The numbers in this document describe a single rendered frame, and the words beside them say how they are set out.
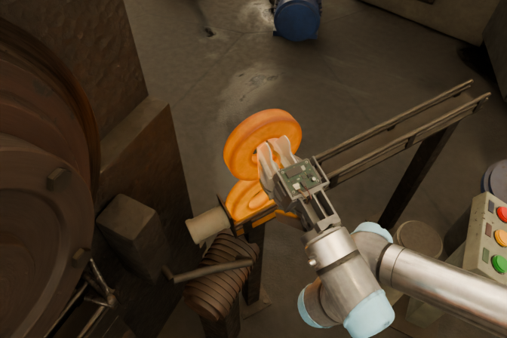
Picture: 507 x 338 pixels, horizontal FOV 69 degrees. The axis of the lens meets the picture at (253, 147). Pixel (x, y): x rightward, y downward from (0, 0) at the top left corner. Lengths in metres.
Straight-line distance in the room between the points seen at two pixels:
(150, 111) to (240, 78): 1.48
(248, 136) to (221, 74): 1.69
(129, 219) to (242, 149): 0.27
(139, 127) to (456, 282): 0.64
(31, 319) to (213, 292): 0.55
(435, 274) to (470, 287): 0.05
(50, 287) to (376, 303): 0.42
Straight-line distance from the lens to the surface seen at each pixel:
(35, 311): 0.50
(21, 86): 0.42
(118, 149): 0.78
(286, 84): 2.25
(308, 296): 0.69
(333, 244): 0.59
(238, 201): 0.81
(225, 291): 0.98
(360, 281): 0.59
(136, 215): 0.77
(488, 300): 0.68
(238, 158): 0.66
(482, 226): 1.10
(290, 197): 0.57
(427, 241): 1.13
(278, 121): 0.65
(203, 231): 0.85
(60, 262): 0.48
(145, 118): 0.83
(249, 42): 2.57
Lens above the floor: 1.44
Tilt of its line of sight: 50 degrees down
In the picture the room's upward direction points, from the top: 1 degrees clockwise
